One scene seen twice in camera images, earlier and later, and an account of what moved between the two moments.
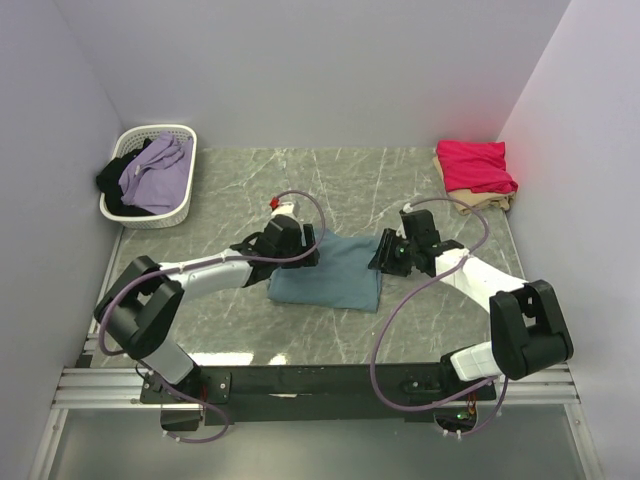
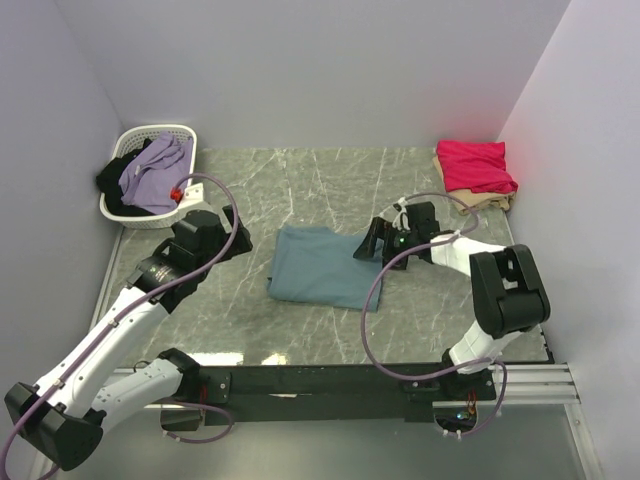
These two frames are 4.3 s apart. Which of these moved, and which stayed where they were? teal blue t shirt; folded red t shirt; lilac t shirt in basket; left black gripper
Moved: left black gripper
Stayed: folded red t shirt; teal blue t shirt; lilac t shirt in basket
